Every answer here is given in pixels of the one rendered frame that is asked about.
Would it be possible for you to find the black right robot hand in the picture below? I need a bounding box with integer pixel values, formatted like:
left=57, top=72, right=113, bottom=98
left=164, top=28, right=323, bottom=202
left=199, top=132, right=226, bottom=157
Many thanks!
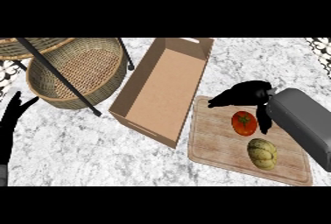
left=207, top=80, right=276, bottom=136

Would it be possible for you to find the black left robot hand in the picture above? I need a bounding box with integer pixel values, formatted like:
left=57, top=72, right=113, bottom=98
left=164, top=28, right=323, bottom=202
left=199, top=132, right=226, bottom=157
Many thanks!
left=0, top=90, right=40, bottom=166

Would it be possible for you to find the red tomato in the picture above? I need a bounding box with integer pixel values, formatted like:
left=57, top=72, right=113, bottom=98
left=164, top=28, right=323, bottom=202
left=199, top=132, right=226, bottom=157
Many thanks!
left=230, top=110, right=258, bottom=137

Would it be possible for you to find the wooden cutting board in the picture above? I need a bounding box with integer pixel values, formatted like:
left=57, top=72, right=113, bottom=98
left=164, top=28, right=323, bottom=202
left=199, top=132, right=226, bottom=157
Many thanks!
left=187, top=95, right=314, bottom=187

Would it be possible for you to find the brown cardboard box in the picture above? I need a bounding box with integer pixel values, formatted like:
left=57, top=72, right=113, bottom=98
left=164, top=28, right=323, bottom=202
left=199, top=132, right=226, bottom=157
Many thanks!
left=108, top=38, right=215, bottom=150

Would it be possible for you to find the black and white patterned object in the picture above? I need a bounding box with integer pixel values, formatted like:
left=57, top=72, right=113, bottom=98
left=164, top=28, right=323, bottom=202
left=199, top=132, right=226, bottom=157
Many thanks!
left=0, top=58, right=29, bottom=100
left=304, top=38, right=331, bottom=77

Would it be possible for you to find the yellow-green ribbed squash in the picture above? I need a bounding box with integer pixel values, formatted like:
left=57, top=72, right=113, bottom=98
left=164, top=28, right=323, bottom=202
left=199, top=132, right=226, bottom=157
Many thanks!
left=245, top=137, right=279, bottom=172

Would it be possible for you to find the large wicker basket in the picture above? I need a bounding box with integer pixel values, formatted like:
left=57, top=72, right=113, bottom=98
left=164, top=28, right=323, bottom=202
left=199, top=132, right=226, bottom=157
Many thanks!
left=25, top=38, right=130, bottom=110

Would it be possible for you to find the small wicker basket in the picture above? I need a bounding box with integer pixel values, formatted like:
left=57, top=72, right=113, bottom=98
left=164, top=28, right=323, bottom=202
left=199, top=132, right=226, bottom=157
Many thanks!
left=0, top=38, right=78, bottom=61

